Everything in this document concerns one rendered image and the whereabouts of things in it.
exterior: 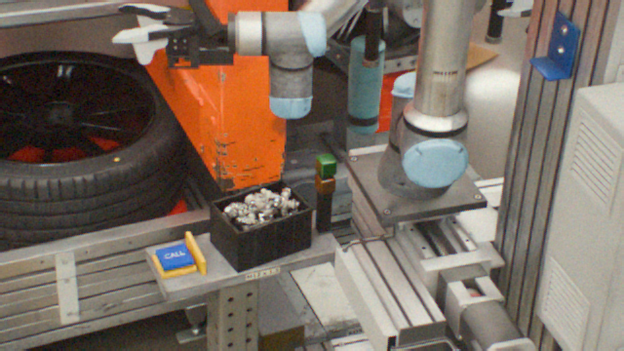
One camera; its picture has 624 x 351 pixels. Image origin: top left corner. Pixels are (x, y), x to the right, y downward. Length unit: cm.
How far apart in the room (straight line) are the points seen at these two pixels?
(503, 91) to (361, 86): 137
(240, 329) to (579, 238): 111
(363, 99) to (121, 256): 73
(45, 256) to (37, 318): 18
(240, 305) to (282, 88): 88
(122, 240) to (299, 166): 52
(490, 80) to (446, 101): 233
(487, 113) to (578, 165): 228
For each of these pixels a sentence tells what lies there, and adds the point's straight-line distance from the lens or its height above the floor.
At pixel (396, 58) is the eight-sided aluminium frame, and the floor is 62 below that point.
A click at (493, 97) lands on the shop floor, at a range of 435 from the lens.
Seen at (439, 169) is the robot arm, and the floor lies 98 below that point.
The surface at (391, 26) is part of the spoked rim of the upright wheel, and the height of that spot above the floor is 63.
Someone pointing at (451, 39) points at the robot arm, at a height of 123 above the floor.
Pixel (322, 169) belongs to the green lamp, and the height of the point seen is 65.
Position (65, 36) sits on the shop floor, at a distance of 465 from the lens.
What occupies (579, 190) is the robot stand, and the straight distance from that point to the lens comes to 200.
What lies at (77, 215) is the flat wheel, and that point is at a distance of 302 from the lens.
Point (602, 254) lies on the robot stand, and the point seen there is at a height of 101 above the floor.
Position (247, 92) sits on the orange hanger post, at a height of 79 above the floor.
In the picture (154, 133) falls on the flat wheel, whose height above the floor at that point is 50.
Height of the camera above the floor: 219
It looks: 35 degrees down
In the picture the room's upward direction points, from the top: 3 degrees clockwise
